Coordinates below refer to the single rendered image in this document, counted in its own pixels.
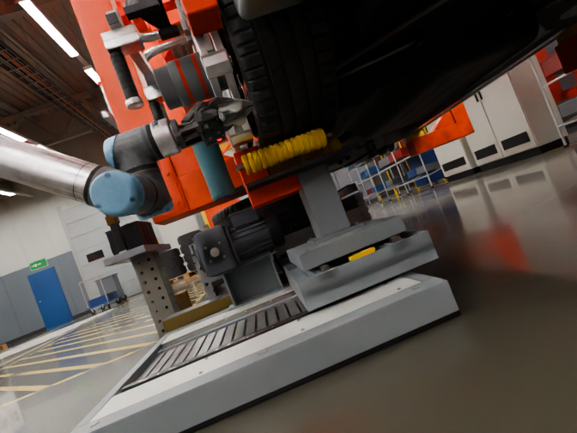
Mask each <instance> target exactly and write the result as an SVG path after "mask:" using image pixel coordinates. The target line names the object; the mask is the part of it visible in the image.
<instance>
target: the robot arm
mask: <svg viewBox="0 0 577 433"><path fill-rule="evenodd" d="M242 107H243V108H242ZM253 108H254V105H253V103H252V102H251V101H247V100H243V99H236V98H229V97H216V98H212V99H210V100H208V101H198V102H196V103H195V105H194V106H193V107H192V108H191V110H190V111H189V112H188V113H187V115H186V116H185V117H184V118H183V119H182V120H181V124H182V125H178V123H177V121H176V119H172V120H170V121H169V120H168V119H167V118H164V119H160V120H157V121H156V120H153V121H152V123H149V124H147V125H143V126H140V127H137V128H135V129H132V130H129V131H126V132H123V133H118V134H116V135H115V136H113V137H109V138H108V139H106V141H105V142H104V145H103V149H104V154H105V158H106V161H107V162H108V165H109V167H107V166H104V165H97V164H93V163H91V162H86V161H83V160H80V159H77V158H75V157H71V156H67V155H64V154H60V153H58V152H55V151H52V150H48V149H44V148H41V147H39V146H35V145H32V144H30V143H24V142H22V141H19V140H16V139H13V138H10V137H5V136H2V135H0V178H3V179H6V180H11V181H14V182H17V183H20V184H23V185H26V186H31V187H33V188H37V189H40V190H42V191H46V192H50V193H53V194H57V195H59V196H62V197H65V198H70V199H73V200H75V201H79V202H82V203H84V204H86V205H89V206H92V207H94V208H96V209H98V210H99V211H100V212H102V213H104V214H106V215H108V216H112V217H127V216H130V215H137V218H138V219H139V220H140V221H145V220H148V219H150V218H152V217H156V216H159V215H160V214H163V213H165V212H168V211H170V210H172V209H173V199H172V197H171V196H170V194H169V191H168V189H167V186H166V183H165V181H164V179H163V177H162V174H161V170H160V169H159V166H158V164H157V161H159V160H161V159H164V158H166V157H169V156H173V155H176V154H178V153H181V149H185V148H188V147H191V146H193V145H195V144H198V143H202V142H205V143H206V145H207V147H209V146H211V145H214V144H217V143H221V142H223V141H226V140H227V139H226V134H225V133H226V131H229V130H230V129H231V128H232V127H233V126H234V125H243V124H245V122H246V116H247V115H248V114H249V113H250V112H251V111H252V109H253ZM230 111H231V112H233V113H230ZM218 112H219V113H225V114H224V117H223V121H222V119H220V118H219V114H218ZM219 138H221V139H222V140H221V141H218V142H215V143H212V141H215V140H217V139H219ZM180 147H181V148H180Z"/></svg>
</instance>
